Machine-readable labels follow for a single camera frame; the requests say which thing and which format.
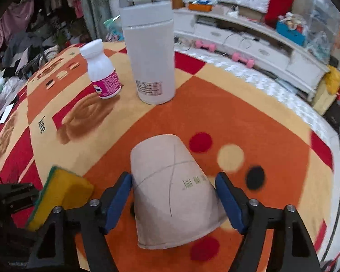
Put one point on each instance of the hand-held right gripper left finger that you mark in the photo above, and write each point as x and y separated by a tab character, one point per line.
119	201

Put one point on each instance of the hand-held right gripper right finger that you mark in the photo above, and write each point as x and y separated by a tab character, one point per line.
229	204

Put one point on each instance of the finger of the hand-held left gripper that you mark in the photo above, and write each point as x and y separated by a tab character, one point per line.
17	197

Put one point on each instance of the yellow green sponge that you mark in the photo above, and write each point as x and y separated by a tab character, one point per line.
62	192

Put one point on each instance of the brown cardboard tube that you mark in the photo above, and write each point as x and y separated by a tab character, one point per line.
170	192

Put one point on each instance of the orange red printed blanket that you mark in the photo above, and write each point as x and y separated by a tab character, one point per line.
229	113

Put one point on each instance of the white bottle pink label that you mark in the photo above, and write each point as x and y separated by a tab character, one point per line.
102	70

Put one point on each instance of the pink dumbbell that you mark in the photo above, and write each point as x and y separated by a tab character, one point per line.
243	59
205	46

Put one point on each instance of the white cylindrical flask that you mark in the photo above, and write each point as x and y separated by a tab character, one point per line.
150	56

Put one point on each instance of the white low cabinet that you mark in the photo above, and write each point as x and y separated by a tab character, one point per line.
272	53

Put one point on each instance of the yellow bag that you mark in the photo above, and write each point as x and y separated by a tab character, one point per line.
333	80

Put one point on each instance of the mauve hanging shirt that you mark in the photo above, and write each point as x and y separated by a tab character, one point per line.
14	25

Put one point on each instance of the small teal pack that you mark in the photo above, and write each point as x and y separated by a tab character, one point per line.
112	22

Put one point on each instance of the blue basket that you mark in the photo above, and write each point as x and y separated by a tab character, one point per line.
290	34

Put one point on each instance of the clear plastic bag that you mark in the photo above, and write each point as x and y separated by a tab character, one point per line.
318	42

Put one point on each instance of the green patterned curtain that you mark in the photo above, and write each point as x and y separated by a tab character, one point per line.
93	5

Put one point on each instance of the orange flat box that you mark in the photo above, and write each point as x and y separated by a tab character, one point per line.
199	6

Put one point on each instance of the red cloth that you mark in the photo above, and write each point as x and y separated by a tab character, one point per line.
282	2

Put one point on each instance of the amber jar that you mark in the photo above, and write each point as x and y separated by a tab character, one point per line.
177	1

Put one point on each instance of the clear display case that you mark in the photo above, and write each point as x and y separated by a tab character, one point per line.
323	8

